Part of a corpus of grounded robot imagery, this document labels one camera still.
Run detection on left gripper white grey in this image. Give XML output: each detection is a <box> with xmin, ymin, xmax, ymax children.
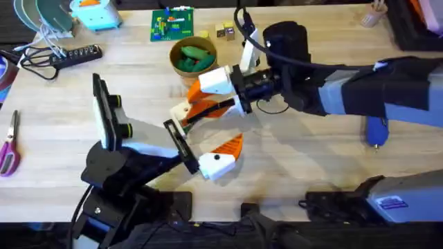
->
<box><xmin>81</xmin><ymin>101</ymin><xmax>244</xmax><ymax>196</ymax></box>

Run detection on orange ribbed wedge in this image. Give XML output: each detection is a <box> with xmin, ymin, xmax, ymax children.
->
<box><xmin>186</xmin><ymin>99</ymin><xmax>221</xmax><ymax>118</ymax></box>

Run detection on right wrist upright plate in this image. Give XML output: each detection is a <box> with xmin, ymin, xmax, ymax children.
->
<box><xmin>239</xmin><ymin>28</ymin><xmax>261</xmax><ymax>74</ymax></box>

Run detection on brown tub with green vegetables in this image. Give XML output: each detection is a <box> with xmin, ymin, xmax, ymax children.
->
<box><xmin>168</xmin><ymin>36</ymin><xmax>219</xmax><ymax>79</ymax></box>

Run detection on left wrist upright black plate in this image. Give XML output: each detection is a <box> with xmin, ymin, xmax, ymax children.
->
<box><xmin>91</xmin><ymin>73</ymin><xmax>120</xmax><ymax>152</ymax></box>

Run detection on black power strip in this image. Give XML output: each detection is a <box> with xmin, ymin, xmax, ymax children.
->
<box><xmin>50</xmin><ymin>44</ymin><xmax>104</xmax><ymax>70</ymax></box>

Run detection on light blue box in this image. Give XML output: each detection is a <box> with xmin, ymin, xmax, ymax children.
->
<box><xmin>69</xmin><ymin>0</ymin><xmax>124</xmax><ymax>32</ymax></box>

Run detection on pale cup with sticks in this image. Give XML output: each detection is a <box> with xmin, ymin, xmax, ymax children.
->
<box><xmin>359</xmin><ymin>0</ymin><xmax>388</xmax><ymax>28</ymax></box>

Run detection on purple scissors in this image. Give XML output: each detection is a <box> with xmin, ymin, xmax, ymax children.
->
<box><xmin>0</xmin><ymin>109</ymin><xmax>21</xmax><ymax>178</ymax></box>

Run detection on stack of teal discs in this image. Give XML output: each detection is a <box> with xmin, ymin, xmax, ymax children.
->
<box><xmin>13</xmin><ymin>0</ymin><xmax>75</xmax><ymax>35</ymax></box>

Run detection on black case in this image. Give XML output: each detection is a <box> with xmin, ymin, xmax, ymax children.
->
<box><xmin>386</xmin><ymin>0</ymin><xmax>443</xmax><ymax>53</ymax></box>

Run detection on roll of tape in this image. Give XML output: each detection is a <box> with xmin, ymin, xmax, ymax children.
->
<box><xmin>0</xmin><ymin>55</ymin><xmax>20</xmax><ymax>104</ymax></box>

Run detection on black rail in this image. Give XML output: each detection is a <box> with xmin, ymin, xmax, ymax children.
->
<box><xmin>0</xmin><ymin>221</ymin><xmax>443</xmax><ymax>249</ymax></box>

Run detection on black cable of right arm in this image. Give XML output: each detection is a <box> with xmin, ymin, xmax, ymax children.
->
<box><xmin>233</xmin><ymin>5</ymin><xmax>381</xmax><ymax>72</ymax></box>

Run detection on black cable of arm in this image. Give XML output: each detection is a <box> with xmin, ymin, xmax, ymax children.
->
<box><xmin>70</xmin><ymin>185</ymin><xmax>93</xmax><ymax>249</ymax></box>
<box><xmin>233</xmin><ymin>5</ymin><xmax>381</xmax><ymax>72</ymax></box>

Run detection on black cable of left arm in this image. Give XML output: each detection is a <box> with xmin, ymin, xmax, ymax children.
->
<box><xmin>70</xmin><ymin>185</ymin><xmax>93</xmax><ymax>249</ymax></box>

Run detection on white cable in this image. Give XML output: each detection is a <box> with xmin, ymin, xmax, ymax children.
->
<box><xmin>13</xmin><ymin>23</ymin><xmax>67</xmax><ymax>58</ymax></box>

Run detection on black power cable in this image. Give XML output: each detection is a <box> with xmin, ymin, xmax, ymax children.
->
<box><xmin>19</xmin><ymin>46</ymin><xmax>60</xmax><ymax>81</ymax></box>

